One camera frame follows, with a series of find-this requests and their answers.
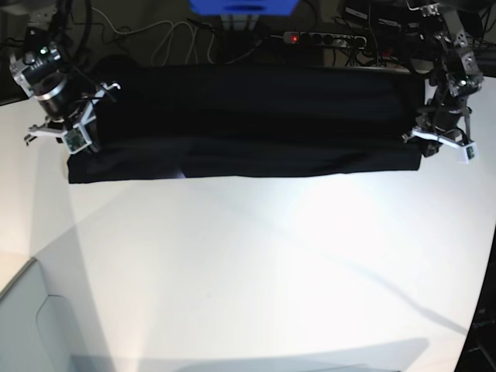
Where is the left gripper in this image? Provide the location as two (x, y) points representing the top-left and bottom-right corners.
(402, 108), (477, 164)

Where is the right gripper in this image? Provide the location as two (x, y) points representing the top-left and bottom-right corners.
(24, 81), (121, 155)

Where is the black T-shirt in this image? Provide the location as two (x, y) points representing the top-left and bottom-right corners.
(67, 65), (425, 184)

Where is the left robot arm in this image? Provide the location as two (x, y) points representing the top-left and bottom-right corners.
(403, 1), (484, 164)

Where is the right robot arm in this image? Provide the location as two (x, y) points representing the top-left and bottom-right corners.
(1, 1), (121, 155)

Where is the blue plastic box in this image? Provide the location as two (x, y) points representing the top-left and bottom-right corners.
(189, 0), (299, 16)

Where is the black power strip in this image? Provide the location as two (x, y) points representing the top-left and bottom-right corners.
(275, 31), (367, 50)

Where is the grey panel bottom left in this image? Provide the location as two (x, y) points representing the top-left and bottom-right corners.
(1, 259), (115, 371)

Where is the white coiled cable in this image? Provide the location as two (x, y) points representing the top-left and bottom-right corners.
(96, 7), (257, 71)

